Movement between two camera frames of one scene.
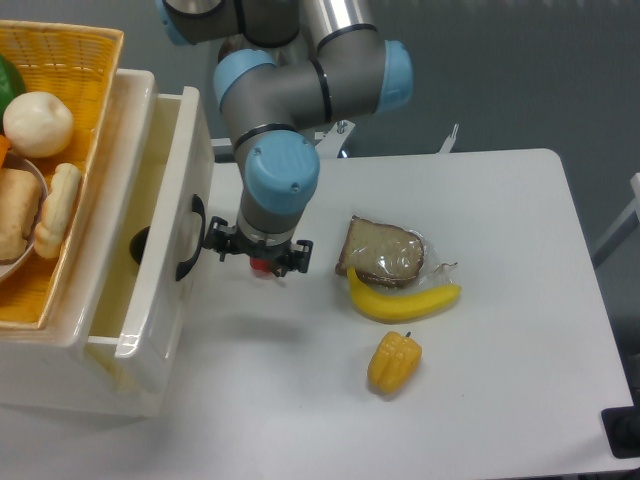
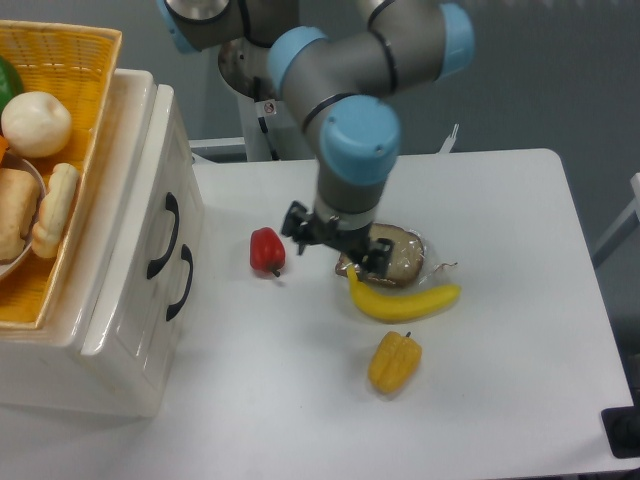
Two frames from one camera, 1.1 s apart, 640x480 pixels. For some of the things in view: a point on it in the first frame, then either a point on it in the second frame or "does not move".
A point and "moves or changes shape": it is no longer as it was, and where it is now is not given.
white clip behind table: x=446 y=148 does not move
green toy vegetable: x=12 y=84 does not move
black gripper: x=224 y=238 -> x=303 y=228
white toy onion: x=38 y=124 does not move
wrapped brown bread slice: x=380 y=254 does not move
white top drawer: x=158 y=314 moves or changes shape
